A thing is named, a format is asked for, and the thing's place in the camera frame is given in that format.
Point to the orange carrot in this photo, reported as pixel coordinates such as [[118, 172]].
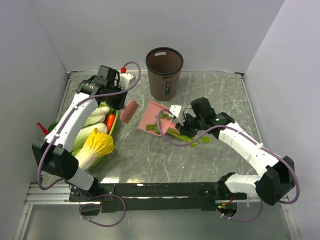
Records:
[[110, 121]]

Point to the green scrap near basket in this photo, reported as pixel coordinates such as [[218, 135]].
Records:
[[153, 127]]

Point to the pink dustpan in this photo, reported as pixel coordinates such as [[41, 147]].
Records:
[[149, 117]]

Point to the white green bok choy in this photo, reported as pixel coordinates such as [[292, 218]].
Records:
[[84, 133]]

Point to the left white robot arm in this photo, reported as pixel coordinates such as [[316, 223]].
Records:
[[53, 153]]

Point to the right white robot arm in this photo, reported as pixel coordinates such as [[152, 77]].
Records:
[[274, 176]]

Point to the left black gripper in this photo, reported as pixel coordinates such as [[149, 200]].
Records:
[[119, 105]]

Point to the celery stalk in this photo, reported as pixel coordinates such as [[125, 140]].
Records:
[[175, 133]]

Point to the red chili pepper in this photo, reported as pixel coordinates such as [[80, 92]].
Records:
[[44, 130]]

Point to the brown trash bin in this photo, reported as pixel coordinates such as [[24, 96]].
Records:
[[164, 65]]

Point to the aluminium frame rail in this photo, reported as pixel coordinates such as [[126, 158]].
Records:
[[62, 193]]

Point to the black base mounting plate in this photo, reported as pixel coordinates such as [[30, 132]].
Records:
[[117, 204]]

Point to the green scrap near celery root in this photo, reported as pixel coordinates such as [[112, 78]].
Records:
[[163, 115]]

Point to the green leafy lettuce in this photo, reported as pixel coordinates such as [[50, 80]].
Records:
[[52, 127]]

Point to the yellow napa cabbage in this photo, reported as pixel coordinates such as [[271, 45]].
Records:
[[96, 146]]

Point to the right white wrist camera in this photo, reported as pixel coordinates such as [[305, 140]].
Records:
[[176, 113]]

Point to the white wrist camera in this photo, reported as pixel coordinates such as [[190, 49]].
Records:
[[126, 79], [176, 113]]

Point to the green vegetable basket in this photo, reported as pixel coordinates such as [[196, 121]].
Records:
[[112, 111]]

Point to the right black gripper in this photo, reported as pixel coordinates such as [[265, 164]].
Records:
[[183, 128]]

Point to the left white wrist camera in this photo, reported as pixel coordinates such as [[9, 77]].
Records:
[[126, 79]]

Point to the pink hand brush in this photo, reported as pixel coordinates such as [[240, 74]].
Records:
[[128, 111]]

